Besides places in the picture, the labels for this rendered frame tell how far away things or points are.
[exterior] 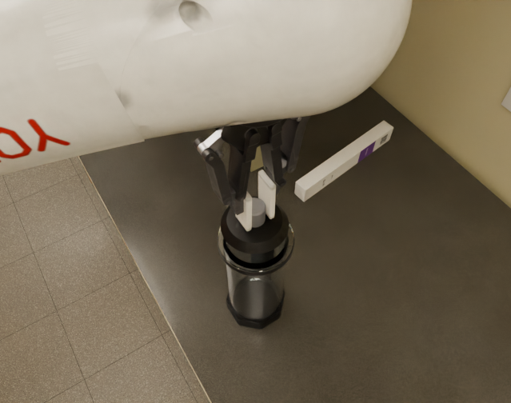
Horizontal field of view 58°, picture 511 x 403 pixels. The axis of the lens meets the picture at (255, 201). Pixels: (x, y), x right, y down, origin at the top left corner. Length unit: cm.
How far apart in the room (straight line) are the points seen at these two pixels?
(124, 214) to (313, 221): 38
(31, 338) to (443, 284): 153
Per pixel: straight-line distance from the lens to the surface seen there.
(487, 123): 107
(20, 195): 239
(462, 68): 106
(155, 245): 92
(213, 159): 46
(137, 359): 185
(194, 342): 83
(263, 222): 61
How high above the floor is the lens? 172
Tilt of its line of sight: 55 degrees down
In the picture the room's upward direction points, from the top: straight up
